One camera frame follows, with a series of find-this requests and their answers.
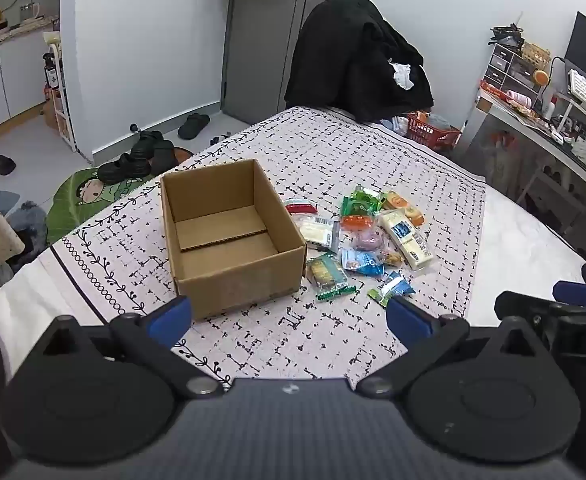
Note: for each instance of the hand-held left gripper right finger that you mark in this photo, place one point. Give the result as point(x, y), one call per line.
point(408, 317)

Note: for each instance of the orange rice cracker packet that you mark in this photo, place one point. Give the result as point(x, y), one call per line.
point(400, 205)

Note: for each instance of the black slipper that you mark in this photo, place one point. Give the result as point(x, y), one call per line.
point(193, 126)
point(3, 165)

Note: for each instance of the red white snack packet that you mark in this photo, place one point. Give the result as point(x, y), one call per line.
point(300, 206)

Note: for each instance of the woven basket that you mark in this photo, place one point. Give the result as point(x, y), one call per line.
point(535, 53)

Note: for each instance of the white kitchen cabinet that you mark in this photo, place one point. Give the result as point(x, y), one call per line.
point(18, 75)

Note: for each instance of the white desk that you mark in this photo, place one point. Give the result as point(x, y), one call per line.
point(478, 120)

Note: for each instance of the white barcode snack packet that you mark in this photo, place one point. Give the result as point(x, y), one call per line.
point(318, 232)

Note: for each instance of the black coat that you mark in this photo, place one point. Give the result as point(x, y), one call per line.
point(358, 60)

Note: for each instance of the grey fluffy rug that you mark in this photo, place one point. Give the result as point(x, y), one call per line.
point(30, 220)

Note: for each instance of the red plastic basket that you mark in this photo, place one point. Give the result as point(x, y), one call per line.
point(430, 134)

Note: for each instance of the long white blue snack packet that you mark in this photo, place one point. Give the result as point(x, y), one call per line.
point(408, 242)

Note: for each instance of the white mattress sheet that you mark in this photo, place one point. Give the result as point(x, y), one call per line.
point(523, 250)

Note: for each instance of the dark green snack packet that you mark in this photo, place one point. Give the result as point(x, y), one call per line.
point(352, 207)

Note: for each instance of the light green snack packet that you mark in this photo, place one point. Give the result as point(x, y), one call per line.
point(368, 193)

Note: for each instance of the small orange snack packet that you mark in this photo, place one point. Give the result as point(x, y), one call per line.
point(358, 222)

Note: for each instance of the small blue green snack packet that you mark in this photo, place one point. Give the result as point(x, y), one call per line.
point(392, 289)

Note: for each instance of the black spray bottle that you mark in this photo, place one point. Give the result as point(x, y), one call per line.
point(50, 74)

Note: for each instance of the pink snack packet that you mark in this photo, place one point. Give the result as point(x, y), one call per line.
point(368, 240)

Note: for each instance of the grey door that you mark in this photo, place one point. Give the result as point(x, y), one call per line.
point(268, 40)

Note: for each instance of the black chunky shoe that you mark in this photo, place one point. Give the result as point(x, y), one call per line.
point(123, 168)
point(165, 156)
point(145, 144)

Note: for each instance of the green yellow cracker packet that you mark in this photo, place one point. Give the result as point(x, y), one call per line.
point(328, 277)

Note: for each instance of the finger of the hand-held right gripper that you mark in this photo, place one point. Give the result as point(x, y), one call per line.
point(523, 304)
point(580, 293)

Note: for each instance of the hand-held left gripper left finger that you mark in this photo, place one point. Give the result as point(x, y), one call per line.
point(170, 317)

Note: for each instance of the brown cardboard box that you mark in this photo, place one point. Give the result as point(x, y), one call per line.
point(238, 280)

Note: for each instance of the small yellow snack packet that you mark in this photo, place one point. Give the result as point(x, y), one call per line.
point(393, 258)

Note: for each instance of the green cartoon rug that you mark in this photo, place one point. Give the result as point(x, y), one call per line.
point(73, 210)

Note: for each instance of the black white printed bedspread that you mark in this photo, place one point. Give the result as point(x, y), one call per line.
point(373, 160)

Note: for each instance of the white crumpled cloth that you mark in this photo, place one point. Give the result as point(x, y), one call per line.
point(403, 74)

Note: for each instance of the grey drawer organizer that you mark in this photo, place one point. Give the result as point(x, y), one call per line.
point(505, 67)

